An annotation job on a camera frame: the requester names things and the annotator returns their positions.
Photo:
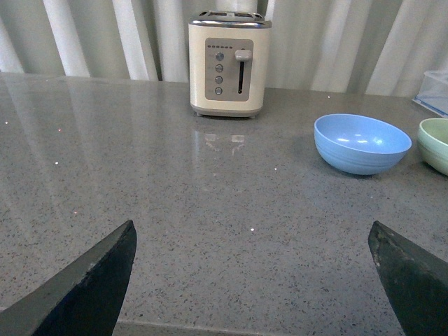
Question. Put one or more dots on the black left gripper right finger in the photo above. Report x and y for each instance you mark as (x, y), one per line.
(414, 280)

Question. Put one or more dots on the clear plastic food container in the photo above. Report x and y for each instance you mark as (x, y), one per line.
(433, 92)

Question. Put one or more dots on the cream toaster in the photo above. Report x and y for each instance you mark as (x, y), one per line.
(228, 57)

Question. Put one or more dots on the green bowl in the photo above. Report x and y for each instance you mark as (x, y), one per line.
(432, 143)

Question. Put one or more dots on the blue bowl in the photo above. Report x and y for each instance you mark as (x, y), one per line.
(359, 144)

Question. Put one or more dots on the white curtain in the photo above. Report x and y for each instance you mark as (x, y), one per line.
(372, 47)

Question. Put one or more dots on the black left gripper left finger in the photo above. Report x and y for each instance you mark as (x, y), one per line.
(85, 298)

